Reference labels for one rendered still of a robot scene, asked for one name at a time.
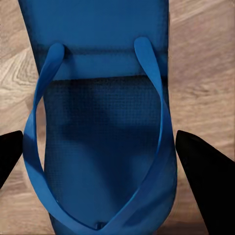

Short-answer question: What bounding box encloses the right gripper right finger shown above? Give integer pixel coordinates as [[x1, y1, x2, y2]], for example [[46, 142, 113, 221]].
[[175, 130, 235, 235]]

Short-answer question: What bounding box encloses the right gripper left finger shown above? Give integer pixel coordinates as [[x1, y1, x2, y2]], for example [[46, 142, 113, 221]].
[[0, 130, 23, 189]]

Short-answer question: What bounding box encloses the sandal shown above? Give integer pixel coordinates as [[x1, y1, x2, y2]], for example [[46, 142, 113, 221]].
[[18, 0, 177, 235]]

